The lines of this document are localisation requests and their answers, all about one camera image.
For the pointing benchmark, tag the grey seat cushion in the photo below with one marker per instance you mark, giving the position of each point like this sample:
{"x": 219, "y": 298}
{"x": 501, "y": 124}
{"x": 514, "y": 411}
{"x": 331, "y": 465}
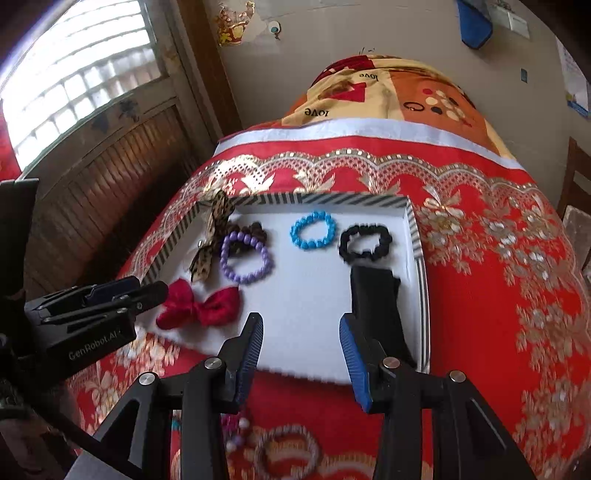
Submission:
{"x": 577, "y": 230}

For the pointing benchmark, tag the red curtain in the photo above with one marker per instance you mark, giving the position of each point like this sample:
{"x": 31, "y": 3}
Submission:
{"x": 9, "y": 147}

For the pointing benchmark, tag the wall hook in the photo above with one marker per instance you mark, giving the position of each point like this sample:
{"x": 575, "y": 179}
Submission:
{"x": 274, "y": 28}

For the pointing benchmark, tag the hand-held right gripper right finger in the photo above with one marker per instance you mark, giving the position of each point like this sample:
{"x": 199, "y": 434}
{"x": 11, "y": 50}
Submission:
{"x": 355, "y": 364}

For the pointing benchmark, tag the wooden door frame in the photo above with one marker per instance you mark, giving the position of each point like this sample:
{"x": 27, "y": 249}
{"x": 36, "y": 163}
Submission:
{"x": 207, "y": 60}

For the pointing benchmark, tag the cartoon wall sticker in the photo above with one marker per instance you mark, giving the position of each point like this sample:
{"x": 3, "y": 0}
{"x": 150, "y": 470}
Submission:
{"x": 233, "y": 25}

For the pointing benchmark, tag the wooden chair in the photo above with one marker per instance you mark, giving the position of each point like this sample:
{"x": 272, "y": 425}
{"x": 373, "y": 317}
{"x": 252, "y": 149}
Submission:
{"x": 572, "y": 157}

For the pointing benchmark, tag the red hair bow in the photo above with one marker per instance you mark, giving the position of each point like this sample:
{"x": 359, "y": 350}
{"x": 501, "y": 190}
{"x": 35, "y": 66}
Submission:
{"x": 217, "y": 309}

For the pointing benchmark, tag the striped jewelry box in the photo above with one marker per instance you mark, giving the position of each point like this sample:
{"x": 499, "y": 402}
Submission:
{"x": 304, "y": 295}

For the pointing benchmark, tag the brown leopard scrunchie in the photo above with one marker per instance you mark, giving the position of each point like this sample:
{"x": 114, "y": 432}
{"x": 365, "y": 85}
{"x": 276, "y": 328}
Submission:
{"x": 256, "y": 230}

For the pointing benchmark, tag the wall calendar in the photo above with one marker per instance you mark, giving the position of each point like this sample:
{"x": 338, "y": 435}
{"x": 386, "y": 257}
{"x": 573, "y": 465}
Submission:
{"x": 575, "y": 78}

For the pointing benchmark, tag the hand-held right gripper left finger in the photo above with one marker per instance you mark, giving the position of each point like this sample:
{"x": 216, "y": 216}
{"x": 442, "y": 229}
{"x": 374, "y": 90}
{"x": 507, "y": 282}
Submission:
{"x": 247, "y": 364}

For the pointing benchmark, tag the leopard print ribbon bow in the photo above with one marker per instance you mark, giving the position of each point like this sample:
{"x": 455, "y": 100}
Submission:
{"x": 219, "y": 210}

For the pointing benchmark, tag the red floral tablecloth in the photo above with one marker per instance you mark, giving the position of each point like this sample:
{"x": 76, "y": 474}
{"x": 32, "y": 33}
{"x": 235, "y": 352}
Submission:
{"x": 485, "y": 300}

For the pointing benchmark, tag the wooden door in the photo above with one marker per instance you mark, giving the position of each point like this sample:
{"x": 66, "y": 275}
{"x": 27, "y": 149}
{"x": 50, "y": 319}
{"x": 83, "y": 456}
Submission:
{"x": 115, "y": 161}

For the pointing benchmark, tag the white wall socket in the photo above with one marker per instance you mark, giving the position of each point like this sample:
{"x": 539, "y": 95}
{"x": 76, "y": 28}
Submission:
{"x": 515, "y": 21}

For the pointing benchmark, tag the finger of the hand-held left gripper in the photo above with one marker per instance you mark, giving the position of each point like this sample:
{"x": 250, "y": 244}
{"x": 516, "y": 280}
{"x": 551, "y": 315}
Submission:
{"x": 152, "y": 295}
{"x": 115, "y": 286}

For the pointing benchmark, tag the black scrunchie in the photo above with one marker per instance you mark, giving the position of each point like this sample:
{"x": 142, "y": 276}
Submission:
{"x": 345, "y": 244}

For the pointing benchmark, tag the blue hanging pouch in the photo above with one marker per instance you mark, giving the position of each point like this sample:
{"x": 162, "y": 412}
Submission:
{"x": 475, "y": 23}

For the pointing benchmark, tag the printed blanket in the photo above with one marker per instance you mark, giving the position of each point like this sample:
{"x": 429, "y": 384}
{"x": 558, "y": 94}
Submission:
{"x": 415, "y": 83}

